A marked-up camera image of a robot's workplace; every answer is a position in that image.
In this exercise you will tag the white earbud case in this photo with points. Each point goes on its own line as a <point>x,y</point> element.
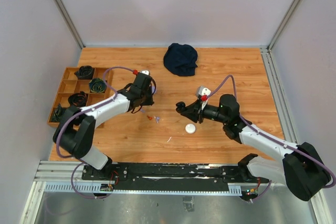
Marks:
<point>190,128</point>

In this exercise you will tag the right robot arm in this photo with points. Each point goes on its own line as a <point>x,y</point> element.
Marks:
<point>297,166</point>

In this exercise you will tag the rolled green patterned tie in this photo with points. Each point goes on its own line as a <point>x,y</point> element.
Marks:
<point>97,85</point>

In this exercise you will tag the rolled black tie top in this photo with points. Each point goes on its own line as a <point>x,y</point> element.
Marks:
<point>85,73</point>

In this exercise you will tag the dark navy crumpled cloth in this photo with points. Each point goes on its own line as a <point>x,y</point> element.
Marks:
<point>181,60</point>

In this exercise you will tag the aluminium frame post left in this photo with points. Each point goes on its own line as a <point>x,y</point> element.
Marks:
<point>71,26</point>

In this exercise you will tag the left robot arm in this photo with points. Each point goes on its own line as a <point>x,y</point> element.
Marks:
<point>76,129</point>

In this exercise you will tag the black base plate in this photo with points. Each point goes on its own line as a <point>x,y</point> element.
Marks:
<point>169,176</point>

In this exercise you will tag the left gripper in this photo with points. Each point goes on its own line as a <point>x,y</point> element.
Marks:
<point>150,100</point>

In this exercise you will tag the rolled green black tie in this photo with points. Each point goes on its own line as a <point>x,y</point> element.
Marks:
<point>57,114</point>

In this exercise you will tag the rolled black orange tie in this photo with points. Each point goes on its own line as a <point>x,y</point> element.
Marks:
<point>78,99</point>

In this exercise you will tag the black earbud case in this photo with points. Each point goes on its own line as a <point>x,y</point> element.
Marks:
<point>180,107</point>

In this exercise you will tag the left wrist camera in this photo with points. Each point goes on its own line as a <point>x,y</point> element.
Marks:
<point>145,72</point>

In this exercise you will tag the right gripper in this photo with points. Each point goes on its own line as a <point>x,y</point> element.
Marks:
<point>192,112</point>

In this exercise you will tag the aluminium frame rail right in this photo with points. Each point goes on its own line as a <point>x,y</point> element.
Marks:
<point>277,89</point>

